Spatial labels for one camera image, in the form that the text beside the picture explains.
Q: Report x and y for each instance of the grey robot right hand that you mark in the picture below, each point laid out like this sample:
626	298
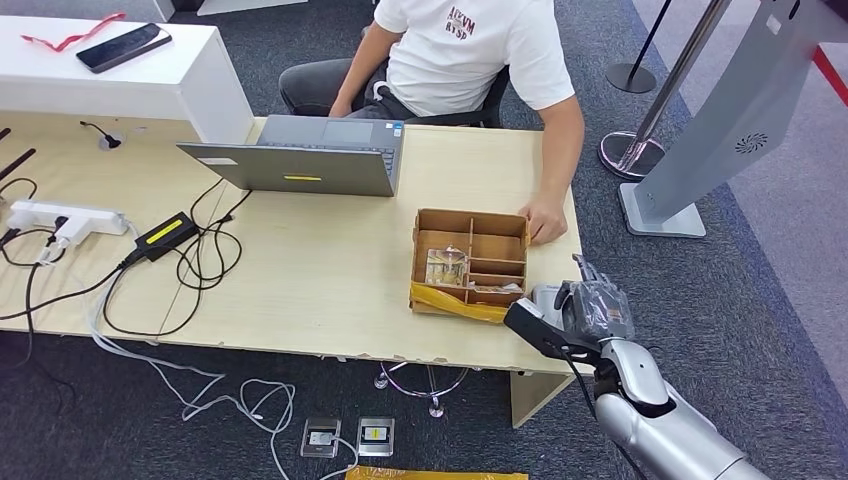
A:
599	308

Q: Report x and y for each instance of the person's left hand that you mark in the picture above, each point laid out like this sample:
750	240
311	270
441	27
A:
546	222

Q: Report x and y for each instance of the person's right hand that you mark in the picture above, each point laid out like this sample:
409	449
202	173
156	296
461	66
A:
340	109

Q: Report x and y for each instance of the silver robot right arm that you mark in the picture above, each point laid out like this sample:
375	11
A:
662	424

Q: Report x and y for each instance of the person's left forearm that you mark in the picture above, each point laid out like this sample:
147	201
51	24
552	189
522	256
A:
562	146

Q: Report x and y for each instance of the person's right forearm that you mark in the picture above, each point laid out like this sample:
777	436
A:
361	66

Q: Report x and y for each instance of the grey card reader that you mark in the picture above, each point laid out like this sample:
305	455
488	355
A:
544	297

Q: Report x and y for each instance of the wrapped room key card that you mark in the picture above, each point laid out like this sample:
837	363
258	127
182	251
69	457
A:
446	268

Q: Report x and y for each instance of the person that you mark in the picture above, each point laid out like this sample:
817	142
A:
464	66

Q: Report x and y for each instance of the cardboard organizer box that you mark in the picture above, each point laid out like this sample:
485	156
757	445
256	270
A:
493	228

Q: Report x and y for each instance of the grey laptop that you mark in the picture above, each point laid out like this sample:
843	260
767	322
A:
298	162

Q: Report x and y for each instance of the yellow laptop sticker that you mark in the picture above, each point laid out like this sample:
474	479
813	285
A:
303	177

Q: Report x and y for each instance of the pale wooden desk leg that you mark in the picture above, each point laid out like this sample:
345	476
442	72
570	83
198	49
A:
536	397

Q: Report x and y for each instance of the yellow tape on box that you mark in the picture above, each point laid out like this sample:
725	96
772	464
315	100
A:
450	303

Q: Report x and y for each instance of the white laptop sticker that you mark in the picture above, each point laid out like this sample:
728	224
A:
217	161

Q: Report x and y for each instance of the black office chair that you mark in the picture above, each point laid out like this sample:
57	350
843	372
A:
493	99

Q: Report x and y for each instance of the white furniture base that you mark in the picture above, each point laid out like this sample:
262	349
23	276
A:
252	5

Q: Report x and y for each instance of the white raised counter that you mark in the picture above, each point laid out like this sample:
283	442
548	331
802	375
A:
166	79

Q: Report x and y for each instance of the chrome stool base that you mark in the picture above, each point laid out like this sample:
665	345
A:
435	411

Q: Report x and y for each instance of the black laptop power adapter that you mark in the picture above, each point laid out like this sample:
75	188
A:
166	235

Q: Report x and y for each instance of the grey kiosk stand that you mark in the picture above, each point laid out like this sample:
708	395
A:
735	99

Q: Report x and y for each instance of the black smartphone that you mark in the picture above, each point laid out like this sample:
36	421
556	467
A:
122	48

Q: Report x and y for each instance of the silver floor socket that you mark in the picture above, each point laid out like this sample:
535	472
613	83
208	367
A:
376	436

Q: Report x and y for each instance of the red ribbon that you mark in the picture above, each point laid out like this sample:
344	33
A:
60	45

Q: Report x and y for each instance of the floor socket with white plug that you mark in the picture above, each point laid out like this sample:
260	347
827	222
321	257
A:
320	437

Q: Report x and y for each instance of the white power strip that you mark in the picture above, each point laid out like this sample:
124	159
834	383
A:
36	213

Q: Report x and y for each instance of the red barrier belt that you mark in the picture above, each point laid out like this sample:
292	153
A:
831	74

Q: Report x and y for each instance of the long black rod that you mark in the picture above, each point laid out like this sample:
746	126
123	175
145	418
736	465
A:
16	164

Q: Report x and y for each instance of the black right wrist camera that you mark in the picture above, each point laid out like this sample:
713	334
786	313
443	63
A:
536	328

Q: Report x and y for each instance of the black stanchion post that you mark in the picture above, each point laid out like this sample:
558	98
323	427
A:
629	78

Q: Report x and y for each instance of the chrome stanchion post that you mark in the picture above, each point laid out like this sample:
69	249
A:
689	50

